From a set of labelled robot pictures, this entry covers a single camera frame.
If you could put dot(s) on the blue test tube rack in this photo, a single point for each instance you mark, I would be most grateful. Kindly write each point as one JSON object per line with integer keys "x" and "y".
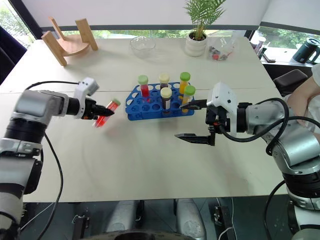
{"x": 140, "y": 110}

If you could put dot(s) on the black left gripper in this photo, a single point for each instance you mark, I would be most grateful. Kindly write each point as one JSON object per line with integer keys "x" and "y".
{"x": 90, "y": 107}

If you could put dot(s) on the green palm plant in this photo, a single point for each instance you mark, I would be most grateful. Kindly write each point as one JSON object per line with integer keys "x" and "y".
{"x": 202, "y": 12}

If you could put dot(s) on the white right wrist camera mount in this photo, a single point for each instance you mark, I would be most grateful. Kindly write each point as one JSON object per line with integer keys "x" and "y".
{"x": 223, "y": 96}

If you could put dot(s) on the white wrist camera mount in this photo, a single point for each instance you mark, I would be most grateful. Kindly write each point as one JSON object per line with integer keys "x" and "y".
{"x": 86, "y": 86}
{"x": 223, "y": 96}

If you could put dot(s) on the person in white clothing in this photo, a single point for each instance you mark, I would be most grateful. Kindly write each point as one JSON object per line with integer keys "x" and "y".
{"x": 303, "y": 100}

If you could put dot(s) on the yellow test tube green cap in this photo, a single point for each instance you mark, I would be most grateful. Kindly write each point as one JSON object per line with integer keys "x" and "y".
{"x": 188, "y": 96}

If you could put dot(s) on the dark green kettle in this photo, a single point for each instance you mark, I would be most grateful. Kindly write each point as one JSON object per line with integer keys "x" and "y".
{"x": 303, "y": 51}

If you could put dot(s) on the white ribbed plant pot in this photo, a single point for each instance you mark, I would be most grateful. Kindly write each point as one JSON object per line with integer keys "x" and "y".
{"x": 195, "y": 46}

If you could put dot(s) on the pale test tube cream cap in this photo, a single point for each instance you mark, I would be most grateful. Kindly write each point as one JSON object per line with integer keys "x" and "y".
{"x": 164, "y": 79}

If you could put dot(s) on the red test tube green cap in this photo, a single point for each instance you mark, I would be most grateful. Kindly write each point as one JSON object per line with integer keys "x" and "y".
{"x": 110, "y": 106}
{"x": 144, "y": 88}

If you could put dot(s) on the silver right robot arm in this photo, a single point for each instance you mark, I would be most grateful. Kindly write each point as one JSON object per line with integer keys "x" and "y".
{"x": 292, "y": 140}

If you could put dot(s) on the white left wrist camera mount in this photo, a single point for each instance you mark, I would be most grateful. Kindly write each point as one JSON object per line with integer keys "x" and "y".
{"x": 86, "y": 86}

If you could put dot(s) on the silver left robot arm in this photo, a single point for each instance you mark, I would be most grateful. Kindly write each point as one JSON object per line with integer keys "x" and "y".
{"x": 27, "y": 105}

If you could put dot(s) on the orange test tube green cap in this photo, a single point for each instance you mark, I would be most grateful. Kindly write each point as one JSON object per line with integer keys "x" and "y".
{"x": 184, "y": 83}

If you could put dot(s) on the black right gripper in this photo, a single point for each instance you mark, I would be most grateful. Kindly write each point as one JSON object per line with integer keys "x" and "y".
{"x": 215, "y": 117}

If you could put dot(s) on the clear glass bowl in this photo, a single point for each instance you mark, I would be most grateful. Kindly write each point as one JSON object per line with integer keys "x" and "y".
{"x": 142, "y": 46}

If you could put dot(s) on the dark brown test tube cream cap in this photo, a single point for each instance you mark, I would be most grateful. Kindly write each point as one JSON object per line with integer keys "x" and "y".
{"x": 166, "y": 100}

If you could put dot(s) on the clear plastic bag with items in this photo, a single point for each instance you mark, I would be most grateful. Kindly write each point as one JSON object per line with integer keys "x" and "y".
{"x": 221, "y": 50}

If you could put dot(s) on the wooden curved stand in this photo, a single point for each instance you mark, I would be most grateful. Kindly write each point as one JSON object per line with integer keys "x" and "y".
{"x": 72, "y": 46}

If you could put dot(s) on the black chair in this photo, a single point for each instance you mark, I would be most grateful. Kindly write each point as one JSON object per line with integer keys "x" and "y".
{"x": 290, "y": 81}

